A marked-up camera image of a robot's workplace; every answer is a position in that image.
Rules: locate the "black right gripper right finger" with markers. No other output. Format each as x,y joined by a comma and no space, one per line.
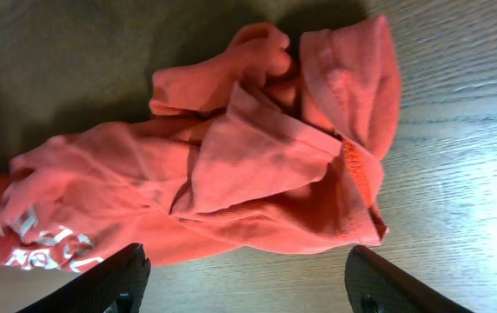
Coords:
375,285

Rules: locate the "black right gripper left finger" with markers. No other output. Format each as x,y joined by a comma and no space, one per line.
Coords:
116,285

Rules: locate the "red t-shirt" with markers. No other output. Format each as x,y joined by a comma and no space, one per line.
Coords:
251,148

